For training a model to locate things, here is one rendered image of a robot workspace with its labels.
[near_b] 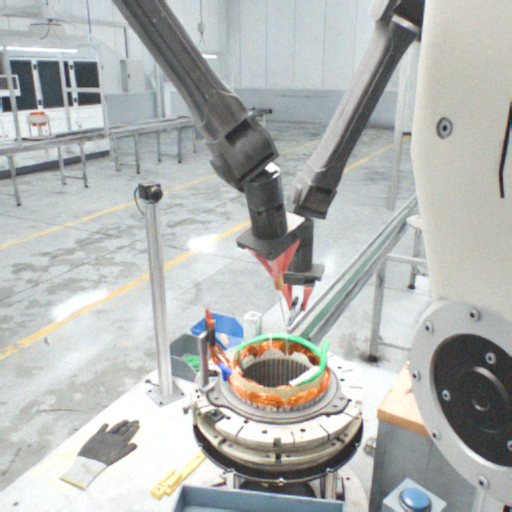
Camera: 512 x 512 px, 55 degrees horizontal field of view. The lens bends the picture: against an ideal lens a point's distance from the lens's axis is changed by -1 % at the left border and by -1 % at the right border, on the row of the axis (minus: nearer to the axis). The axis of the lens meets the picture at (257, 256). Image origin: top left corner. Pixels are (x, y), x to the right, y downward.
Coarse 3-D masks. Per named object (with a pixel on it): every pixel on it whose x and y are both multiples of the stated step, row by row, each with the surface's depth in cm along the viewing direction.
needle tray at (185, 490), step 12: (180, 492) 73; (192, 492) 75; (204, 492) 74; (216, 492) 74; (228, 492) 74; (240, 492) 73; (252, 492) 73; (264, 492) 73; (180, 504) 74; (192, 504) 75; (204, 504) 75; (216, 504) 75; (228, 504) 74; (240, 504) 74; (252, 504) 74; (264, 504) 73; (276, 504) 73; (288, 504) 73; (300, 504) 72; (312, 504) 72; (324, 504) 72; (336, 504) 71
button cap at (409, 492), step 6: (408, 492) 75; (414, 492) 75; (420, 492) 75; (402, 498) 75; (408, 498) 74; (414, 498) 74; (420, 498) 74; (426, 498) 74; (408, 504) 74; (414, 504) 73; (420, 504) 73; (426, 504) 73; (414, 510) 73; (420, 510) 73
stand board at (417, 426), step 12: (408, 360) 106; (408, 372) 102; (396, 384) 98; (408, 384) 98; (396, 396) 95; (408, 396) 95; (384, 408) 91; (396, 408) 91; (408, 408) 91; (384, 420) 91; (396, 420) 90; (408, 420) 88; (420, 420) 88; (420, 432) 88
